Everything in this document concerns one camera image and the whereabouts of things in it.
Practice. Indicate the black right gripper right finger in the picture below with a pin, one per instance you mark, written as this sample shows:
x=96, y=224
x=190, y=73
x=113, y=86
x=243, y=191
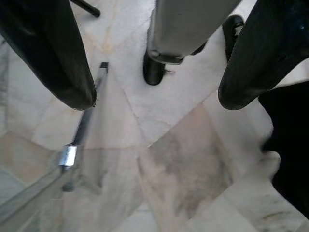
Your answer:
x=260, y=53

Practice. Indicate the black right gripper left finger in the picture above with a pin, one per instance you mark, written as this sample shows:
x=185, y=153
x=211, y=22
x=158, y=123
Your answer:
x=48, y=48

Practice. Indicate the black red striped garment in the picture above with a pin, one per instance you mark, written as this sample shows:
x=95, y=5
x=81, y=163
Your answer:
x=289, y=133

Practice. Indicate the silver metal clothes rack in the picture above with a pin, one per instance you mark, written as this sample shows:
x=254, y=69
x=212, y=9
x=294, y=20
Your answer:
x=68, y=155

